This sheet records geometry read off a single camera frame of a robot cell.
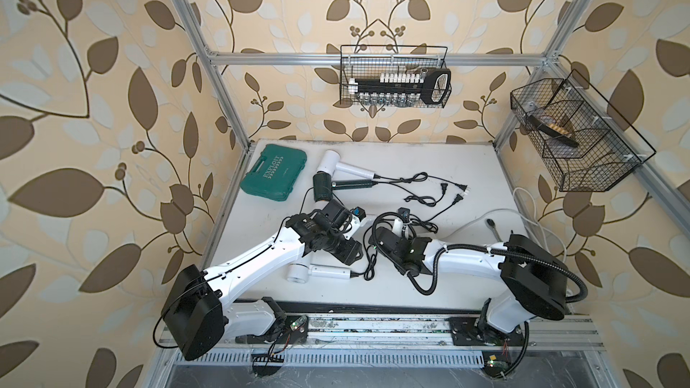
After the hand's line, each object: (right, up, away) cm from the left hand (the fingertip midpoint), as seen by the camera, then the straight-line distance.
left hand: (353, 247), depth 78 cm
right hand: (+11, 0, +11) cm, 16 cm away
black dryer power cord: (+40, +12, +24) cm, 48 cm away
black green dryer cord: (+27, +11, +24) cm, 38 cm away
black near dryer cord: (+6, -6, +9) cm, 12 cm away
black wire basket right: (+64, +30, -5) cm, 71 cm away
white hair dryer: (-9, +27, +30) cm, 41 cm away
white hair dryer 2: (-16, -8, +3) cm, 18 cm away
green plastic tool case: (-32, +21, +27) cm, 47 cm away
